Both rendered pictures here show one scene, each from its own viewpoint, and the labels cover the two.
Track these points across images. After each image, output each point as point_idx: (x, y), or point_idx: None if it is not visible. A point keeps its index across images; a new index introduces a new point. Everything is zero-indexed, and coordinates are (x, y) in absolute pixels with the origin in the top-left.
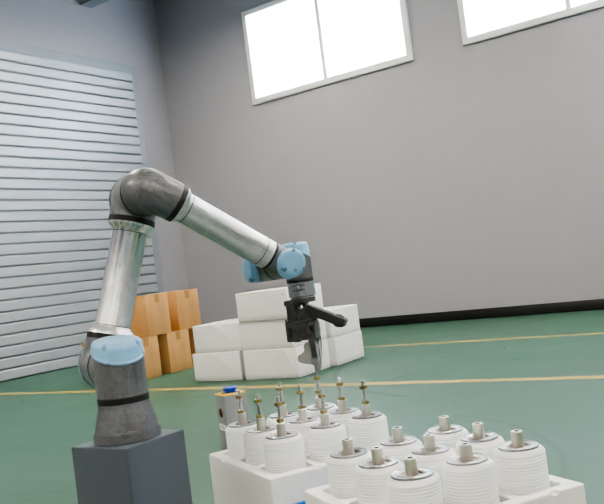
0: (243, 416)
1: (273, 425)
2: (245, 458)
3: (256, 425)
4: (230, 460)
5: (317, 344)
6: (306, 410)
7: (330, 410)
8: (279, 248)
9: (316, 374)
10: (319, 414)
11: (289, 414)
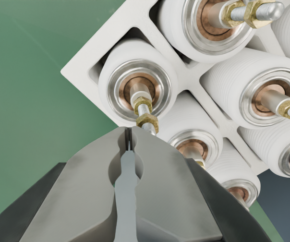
0: (246, 204)
1: None
2: (255, 157)
3: (247, 175)
4: (258, 171)
5: (150, 217)
6: (283, 96)
7: (210, 52)
8: None
9: (154, 129)
10: (177, 84)
11: (186, 143)
